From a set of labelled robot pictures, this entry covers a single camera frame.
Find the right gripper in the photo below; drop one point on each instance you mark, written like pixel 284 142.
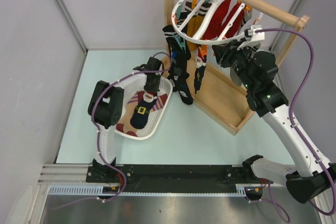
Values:
pixel 224 52

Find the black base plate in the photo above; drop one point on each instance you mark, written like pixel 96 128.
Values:
pixel 175 179

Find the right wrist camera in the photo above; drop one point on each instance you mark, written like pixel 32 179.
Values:
pixel 251 37

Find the navy santa sock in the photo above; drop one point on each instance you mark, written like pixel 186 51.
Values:
pixel 142 110
pixel 199 73

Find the black sock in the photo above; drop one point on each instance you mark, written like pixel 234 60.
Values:
pixel 184 92
pixel 170 34
pixel 182 69

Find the red patterned sock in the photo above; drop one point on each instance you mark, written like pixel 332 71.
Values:
pixel 236 23

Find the orange clip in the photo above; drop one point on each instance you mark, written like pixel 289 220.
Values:
pixel 202 52

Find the white laundry basket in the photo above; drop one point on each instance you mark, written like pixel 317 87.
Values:
pixel 136 84

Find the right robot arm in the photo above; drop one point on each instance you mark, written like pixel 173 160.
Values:
pixel 308 176

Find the mustard brown striped sock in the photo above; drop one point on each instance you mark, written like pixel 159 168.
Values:
pixel 195 22

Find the beige maroon striped sock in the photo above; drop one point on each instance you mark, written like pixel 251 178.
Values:
pixel 124 124

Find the white round clip hanger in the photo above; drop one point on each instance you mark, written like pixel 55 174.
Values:
pixel 181 17

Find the wooden hanger stand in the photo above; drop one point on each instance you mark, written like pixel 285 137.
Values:
pixel 221 99

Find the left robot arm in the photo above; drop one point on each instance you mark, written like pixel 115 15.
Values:
pixel 107 102

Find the white cable duct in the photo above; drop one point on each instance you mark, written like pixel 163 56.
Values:
pixel 76 190

